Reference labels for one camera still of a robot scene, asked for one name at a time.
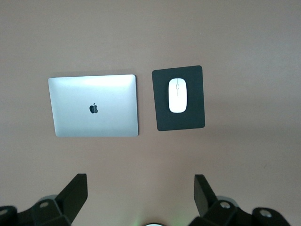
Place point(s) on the white computer mouse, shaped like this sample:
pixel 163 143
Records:
pixel 177 101

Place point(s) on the black mouse pad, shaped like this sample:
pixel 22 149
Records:
pixel 162 117

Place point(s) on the brown table cover mat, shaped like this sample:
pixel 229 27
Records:
pixel 150 35

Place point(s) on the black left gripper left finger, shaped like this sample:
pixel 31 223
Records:
pixel 73 195

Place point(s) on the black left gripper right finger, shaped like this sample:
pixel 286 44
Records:
pixel 202 195

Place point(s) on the silver laptop with apple logo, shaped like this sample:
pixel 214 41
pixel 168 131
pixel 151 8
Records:
pixel 105 122

